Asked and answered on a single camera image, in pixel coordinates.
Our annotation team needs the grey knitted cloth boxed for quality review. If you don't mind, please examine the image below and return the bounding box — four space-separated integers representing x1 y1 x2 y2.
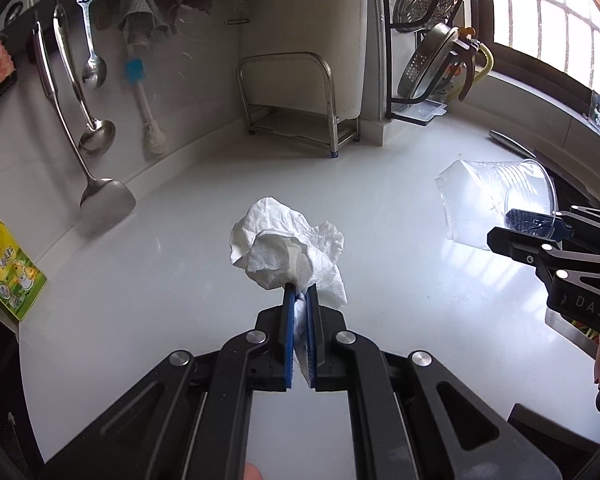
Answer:
117 0 172 45

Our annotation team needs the small steel rack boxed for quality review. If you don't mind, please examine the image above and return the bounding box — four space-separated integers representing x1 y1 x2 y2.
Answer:
236 51 360 158

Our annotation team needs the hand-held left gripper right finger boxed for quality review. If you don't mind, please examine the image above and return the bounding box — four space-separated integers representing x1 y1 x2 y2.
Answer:
306 285 564 480

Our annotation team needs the white tissue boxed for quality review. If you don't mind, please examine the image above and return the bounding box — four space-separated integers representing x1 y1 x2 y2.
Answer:
229 196 349 390

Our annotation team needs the black wire rack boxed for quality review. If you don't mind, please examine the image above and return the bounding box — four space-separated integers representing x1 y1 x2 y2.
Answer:
377 0 481 122

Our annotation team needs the metal spatula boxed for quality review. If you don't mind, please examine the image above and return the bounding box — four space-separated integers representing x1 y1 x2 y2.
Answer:
31 21 137 227

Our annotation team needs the yellow hose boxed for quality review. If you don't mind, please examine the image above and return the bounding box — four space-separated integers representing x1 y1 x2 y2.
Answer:
449 41 494 103

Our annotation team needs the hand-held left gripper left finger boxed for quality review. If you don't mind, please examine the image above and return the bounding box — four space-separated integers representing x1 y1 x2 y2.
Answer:
40 284 298 480

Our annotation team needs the window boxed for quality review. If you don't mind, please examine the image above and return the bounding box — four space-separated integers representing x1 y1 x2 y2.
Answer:
480 0 600 96

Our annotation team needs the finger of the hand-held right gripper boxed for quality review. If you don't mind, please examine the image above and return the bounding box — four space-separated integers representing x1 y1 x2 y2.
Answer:
505 208 572 242
486 227 556 267

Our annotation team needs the clear drip tray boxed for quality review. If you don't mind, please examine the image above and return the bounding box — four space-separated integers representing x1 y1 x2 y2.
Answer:
394 101 449 126

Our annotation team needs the dark grey trash bin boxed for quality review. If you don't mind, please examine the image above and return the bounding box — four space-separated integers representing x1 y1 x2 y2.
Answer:
507 402 600 463

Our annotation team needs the blue handled bottle brush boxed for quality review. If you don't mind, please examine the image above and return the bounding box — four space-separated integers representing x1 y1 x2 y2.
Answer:
124 56 170 157

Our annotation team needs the kitchen sink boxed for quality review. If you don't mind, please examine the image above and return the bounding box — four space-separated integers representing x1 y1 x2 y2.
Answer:
544 150 600 358

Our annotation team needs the clear plastic cup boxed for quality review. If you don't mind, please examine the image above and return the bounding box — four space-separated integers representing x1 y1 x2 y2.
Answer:
434 158 559 252

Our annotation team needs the black wall holder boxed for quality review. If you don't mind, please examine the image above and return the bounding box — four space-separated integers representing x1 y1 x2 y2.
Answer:
0 2 27 105

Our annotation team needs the metal spoon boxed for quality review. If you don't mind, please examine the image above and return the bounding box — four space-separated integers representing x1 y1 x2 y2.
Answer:
76 0 108 87

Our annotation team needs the green yellow pouch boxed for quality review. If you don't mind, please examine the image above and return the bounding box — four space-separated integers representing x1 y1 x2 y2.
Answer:
0 215 49 322

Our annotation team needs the metal ladle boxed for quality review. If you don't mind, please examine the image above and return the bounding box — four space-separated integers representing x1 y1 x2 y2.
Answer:
53 4 117 155

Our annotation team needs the white cutting board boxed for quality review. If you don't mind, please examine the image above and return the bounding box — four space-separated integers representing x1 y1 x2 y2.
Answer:
244 0 372 123

